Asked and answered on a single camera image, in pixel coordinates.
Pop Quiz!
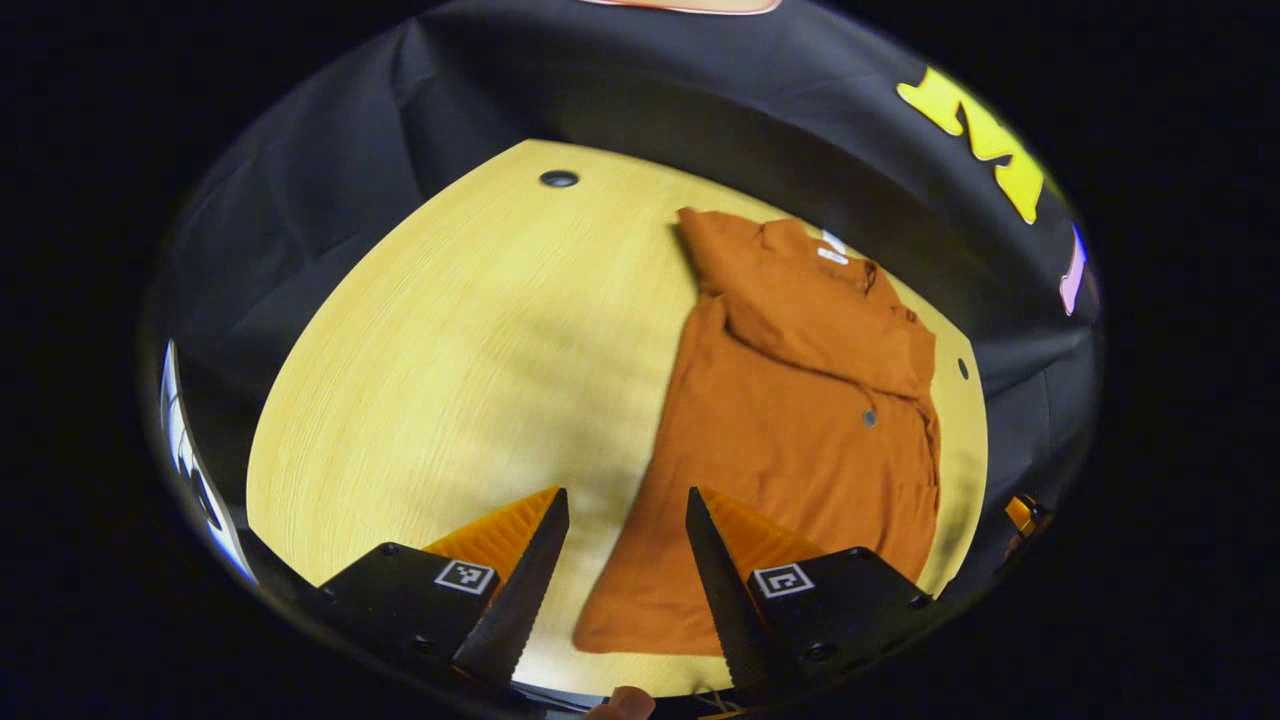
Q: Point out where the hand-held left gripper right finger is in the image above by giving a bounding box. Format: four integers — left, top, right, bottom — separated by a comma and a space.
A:
685, 486, 936, 696

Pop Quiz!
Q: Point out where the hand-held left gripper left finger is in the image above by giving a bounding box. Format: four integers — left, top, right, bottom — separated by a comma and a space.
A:
318, 486, 571, 691

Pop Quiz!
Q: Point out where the orange coat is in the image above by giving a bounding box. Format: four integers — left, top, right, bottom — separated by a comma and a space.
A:
573, 207, 943, 658

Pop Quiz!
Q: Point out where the white black-printed item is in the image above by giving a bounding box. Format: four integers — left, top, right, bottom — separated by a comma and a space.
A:
160, 340, 256, 586

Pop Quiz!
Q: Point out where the black backdrop cloth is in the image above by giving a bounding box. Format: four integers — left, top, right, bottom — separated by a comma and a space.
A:
140, 0, 1106, 621

